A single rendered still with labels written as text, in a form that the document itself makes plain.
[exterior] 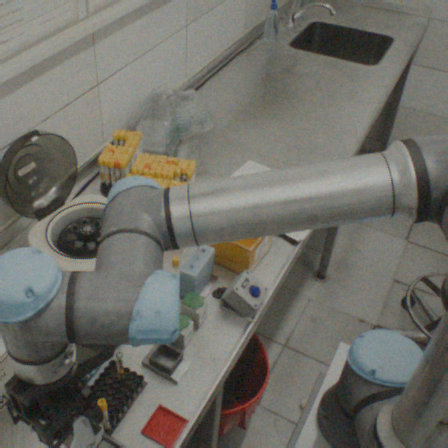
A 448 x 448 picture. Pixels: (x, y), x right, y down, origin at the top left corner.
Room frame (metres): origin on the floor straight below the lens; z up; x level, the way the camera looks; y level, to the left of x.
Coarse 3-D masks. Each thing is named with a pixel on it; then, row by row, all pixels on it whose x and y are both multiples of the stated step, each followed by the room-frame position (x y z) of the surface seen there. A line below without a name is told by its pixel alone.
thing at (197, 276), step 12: (204, 252) 0.86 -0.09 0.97; (192, 264) 0.82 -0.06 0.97; (204, 264) 0.83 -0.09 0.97; (180, 276) 0.81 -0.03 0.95; (192, 276) 0.79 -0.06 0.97; (204, 276) 0.83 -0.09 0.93; (216, 276) 0.87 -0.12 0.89; (180, 288) 0.81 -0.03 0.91; (192, 288) 0.79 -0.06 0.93; (204, 288) 0.83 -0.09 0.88
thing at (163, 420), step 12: (156, 408) 0.52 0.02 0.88; (168, 408) 0.52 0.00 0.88; (156, 420) 0.50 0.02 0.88; (168, 420) 0.50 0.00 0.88; (180, 420) 0.50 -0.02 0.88; (144, 432) 0.47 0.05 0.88; (156, 432) 0.48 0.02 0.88; (168, 432) 0.48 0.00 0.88; (180, 432) 0.47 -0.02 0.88; (168, 444) 0.45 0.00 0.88
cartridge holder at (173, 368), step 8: (160, 344) 0.65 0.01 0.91; (152, 352) 0.65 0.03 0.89; (160, 352) 0.65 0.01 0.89; (168, 352) 0.65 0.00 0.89; (176, 352) 0.64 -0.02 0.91; (144, 360) 0.63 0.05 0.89; (152, 360) 0.62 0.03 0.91; (160, 360) 0.63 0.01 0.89; (168, 360) 0.63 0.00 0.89; (176, 360) 0.61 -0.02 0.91; (184, 360) 0.63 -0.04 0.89; (152, 368) 0.61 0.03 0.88; (160, 368) 0.61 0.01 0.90; (168, 368) 0.60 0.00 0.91; (176, 368) 0.61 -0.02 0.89; (184, 368) 0.61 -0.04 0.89; (168, 376) 0.59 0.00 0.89; (176, 376) 0.59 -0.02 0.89
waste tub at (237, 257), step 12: (252, 240) 0.99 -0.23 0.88; (264, 240) 0.93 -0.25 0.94; (216, 252) 0.92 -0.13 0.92; (228, 252) 0.90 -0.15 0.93; (240, 252) 0.88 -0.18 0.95; (252, 252) 0.87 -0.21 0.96; (264, 252) 0.94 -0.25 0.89; (228, 264) 0.90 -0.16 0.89; (240, 264) 0.88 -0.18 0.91; (252, 264) 0.88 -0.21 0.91
